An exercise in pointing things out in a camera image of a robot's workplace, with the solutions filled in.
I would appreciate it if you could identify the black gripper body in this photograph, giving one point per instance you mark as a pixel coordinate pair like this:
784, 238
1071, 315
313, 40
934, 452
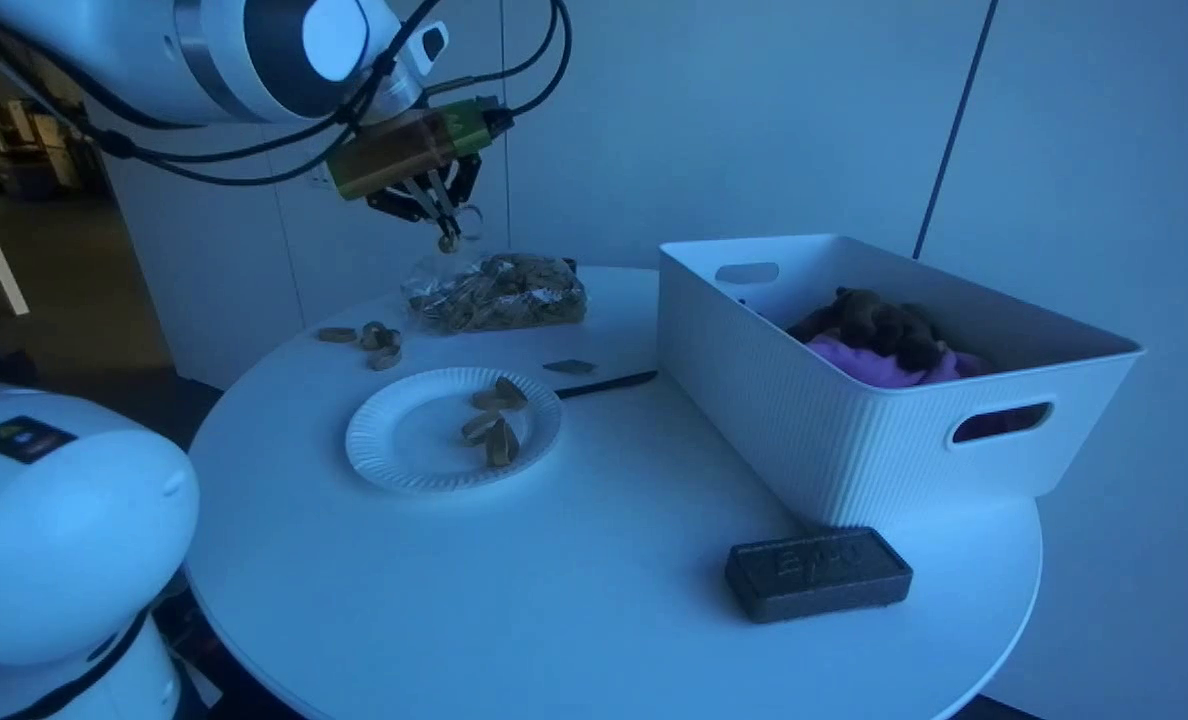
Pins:
435, 197

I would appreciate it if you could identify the rubber bands pile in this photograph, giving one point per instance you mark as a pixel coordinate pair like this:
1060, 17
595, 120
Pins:
373, 340

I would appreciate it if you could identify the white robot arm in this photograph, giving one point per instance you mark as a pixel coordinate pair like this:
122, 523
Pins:
247, 92

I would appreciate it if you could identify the robot base white housing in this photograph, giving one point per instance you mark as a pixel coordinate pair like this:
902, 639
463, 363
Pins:
92, 523

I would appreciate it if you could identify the white paper plate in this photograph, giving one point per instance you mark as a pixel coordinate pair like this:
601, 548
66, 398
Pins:
406, 439

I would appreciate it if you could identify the small grey paper scrap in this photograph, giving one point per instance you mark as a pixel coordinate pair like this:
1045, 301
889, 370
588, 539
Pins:
569, 366

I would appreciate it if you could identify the black pen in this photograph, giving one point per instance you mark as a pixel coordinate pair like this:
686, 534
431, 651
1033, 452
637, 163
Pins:
605, 387

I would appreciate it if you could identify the white ribbed storage bin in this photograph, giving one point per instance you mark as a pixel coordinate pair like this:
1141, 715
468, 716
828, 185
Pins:
851, 433

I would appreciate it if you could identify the dark plush toy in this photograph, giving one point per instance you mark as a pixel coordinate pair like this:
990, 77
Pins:
869, 321

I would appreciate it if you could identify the purple cloth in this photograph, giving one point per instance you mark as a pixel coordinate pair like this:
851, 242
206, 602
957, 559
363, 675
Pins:
886, 370

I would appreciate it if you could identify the black rectangular eraser block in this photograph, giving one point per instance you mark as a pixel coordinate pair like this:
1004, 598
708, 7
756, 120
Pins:
832, 571

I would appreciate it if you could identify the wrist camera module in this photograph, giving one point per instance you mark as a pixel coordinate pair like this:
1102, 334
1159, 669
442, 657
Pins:
422, 146

